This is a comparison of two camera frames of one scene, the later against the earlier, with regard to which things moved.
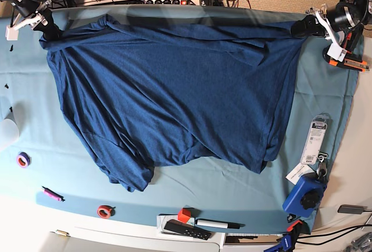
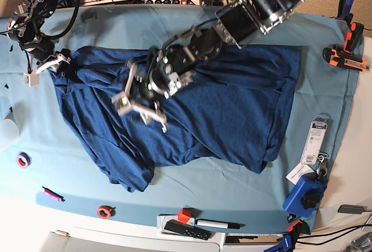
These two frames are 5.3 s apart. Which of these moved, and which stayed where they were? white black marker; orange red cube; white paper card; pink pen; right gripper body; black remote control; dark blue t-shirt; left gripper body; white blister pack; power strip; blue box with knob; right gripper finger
Moved: left gripper body; dark blue t-shirt; right gripper body; right gripper finger
Stayed: pink pen; white paper card; power strip; orange red cube; blue box with knob; white black marker; black remote control; white blister pack
